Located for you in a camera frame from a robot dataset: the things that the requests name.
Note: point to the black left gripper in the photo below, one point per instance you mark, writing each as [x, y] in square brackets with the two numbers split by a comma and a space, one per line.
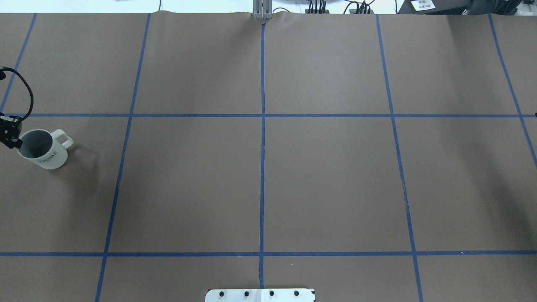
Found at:
[9, 133]

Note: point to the white ribbed mug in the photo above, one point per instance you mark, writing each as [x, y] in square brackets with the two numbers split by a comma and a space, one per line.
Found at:
[48, 150]

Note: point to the brown paper table mat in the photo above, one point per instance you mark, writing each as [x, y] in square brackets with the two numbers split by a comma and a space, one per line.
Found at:
[369, 158]

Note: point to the black box with label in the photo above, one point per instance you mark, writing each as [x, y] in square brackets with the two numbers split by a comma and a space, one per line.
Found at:
[460, 7]

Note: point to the white metal base plate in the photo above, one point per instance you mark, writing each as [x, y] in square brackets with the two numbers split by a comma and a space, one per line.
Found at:
[261, 295]

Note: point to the aluminium frame post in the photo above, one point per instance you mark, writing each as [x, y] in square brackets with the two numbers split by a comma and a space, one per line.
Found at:
[262, 9]

